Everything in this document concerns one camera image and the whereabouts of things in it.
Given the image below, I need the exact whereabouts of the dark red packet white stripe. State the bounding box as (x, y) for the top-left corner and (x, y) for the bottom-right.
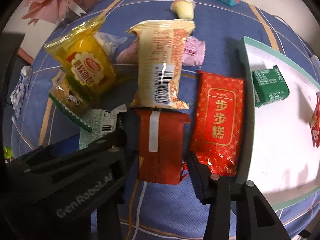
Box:
(135, 108), (190, 185)

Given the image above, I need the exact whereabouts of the light green barcode packet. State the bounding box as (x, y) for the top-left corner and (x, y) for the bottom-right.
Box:
(79, 104), (127, 150)

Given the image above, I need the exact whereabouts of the red gold-lettered cake packet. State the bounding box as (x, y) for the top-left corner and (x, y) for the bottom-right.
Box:
(189, 71), (245, 177)

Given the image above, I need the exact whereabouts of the green cow cracker packet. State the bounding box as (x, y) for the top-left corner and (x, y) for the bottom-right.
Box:
(48, 69), (100, 133)

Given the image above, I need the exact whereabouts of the red snack packet white label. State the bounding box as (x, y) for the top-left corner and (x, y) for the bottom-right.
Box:
(310, 97), (320, 148)

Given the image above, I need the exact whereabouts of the dark green snack packet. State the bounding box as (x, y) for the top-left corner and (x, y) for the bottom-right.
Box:
(252, 65), (290, 107)

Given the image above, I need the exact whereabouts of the yellow soft bread packet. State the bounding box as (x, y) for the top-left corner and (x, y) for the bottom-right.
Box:
(44, 15), (116, 95)

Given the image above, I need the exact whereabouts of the clear packet with white bun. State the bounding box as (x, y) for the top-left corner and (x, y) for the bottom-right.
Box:
(94, 32), (127, 59)

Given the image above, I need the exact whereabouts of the pink snack packet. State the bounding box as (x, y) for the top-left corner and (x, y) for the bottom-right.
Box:
(116, 36), (206, 66)

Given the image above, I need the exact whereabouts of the beige bread packet with barcode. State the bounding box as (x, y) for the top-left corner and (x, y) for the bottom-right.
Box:
(127, 20), (195, 109)

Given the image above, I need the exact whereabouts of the white tray with teal rim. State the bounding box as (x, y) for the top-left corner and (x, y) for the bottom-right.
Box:
(236, 36), (319, 210)

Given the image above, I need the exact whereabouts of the crumpled blue white wrapper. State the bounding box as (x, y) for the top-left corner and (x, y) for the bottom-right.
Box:
(10, 66), (33, 123)

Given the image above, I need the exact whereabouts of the blue plaid tablecloth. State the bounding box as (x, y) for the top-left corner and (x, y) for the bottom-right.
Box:
(11, 0), (319, 239)

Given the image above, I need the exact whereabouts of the pink paper flower bouquet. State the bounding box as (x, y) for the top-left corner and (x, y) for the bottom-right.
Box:
(22, 0), (98, 24)

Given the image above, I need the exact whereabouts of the yellow jelly cup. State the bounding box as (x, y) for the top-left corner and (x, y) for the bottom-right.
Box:
(170, 0), (195, 20)

